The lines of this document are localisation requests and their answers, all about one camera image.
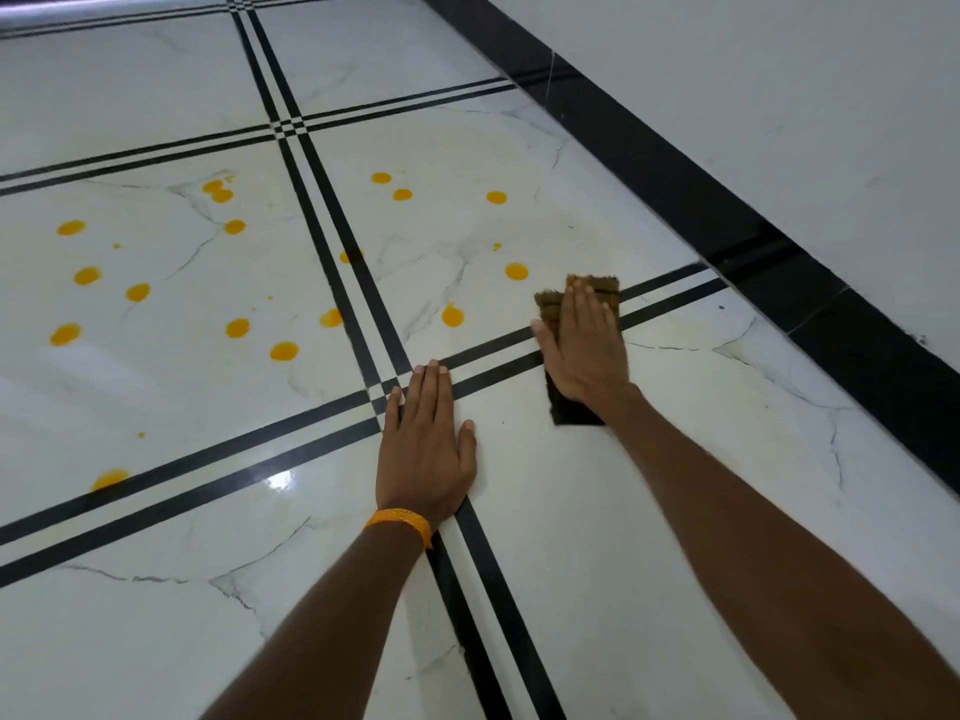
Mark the person's right hand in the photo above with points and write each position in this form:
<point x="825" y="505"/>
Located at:
<point x="589" y="359"/>

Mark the person's left hand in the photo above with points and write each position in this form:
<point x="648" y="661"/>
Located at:
<point x="421" y="464"/>

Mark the person's left middle finger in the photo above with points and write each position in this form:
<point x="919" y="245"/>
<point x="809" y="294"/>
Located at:
<point x="429" y="393"/>

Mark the person's right thumb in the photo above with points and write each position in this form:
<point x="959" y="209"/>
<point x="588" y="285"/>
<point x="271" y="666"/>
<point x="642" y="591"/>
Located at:
<point x="546" y="343"/>

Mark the person's left thumb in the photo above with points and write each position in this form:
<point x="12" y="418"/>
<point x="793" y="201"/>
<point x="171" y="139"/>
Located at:
<point x="468" y="449"/>

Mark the person's right little finger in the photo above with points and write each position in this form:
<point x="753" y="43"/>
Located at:
<point x="611" y="322"/>

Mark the person's left little finger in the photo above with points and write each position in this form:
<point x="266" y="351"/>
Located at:
<point x="392" y="419"/>

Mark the person's right middle finger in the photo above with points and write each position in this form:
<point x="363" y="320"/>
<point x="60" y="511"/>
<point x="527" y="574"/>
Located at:
<point x="583" y="303"/>

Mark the brown scrub pad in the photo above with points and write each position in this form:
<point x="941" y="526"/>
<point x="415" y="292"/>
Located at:
<point x="571" y="414"/>

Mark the person's right forearm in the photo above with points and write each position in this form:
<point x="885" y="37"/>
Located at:
<point x="757" y="562"/>

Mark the person's left forearm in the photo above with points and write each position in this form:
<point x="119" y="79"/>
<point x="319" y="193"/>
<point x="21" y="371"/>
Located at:
<point x="330" y="629"/>

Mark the orange wristband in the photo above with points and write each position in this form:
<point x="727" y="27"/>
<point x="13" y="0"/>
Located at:
<point x="401" y="519"/>

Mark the scattered yellow liquid spots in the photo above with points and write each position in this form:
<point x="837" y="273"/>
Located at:
<point x="284" y="351"/>

